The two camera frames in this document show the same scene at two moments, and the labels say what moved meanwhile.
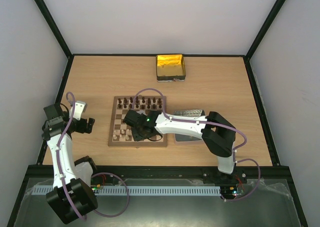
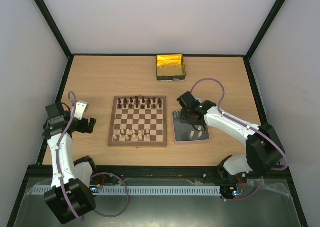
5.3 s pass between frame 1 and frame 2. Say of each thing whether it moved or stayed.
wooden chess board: stayed
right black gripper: moved
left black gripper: stayed
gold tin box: stayed
